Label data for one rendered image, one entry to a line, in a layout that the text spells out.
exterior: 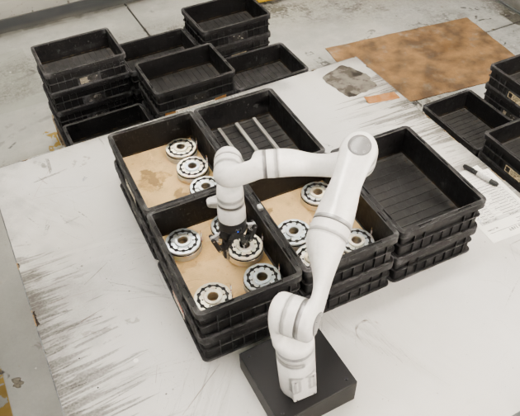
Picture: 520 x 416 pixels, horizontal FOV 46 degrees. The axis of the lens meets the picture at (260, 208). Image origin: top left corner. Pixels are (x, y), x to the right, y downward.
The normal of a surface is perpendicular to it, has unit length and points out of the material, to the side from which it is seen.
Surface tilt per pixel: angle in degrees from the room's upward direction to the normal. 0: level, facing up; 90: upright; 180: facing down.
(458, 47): 0
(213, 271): 0
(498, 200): 0
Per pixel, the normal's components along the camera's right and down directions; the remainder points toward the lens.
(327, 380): -0.09, -0.70
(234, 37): 0.47, 0.62
